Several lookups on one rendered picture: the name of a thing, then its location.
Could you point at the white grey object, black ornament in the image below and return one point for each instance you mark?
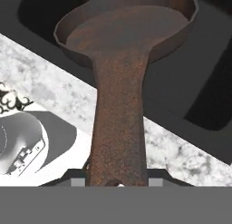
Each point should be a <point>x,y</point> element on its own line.
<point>27,137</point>

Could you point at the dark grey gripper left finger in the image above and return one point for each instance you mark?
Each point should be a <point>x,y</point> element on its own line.
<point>75,174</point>

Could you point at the rusty brown cast-iron pan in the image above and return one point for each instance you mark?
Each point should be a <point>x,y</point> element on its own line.
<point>119,118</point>

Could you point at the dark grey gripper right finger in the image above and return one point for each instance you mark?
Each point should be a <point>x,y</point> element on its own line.
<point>157,174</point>

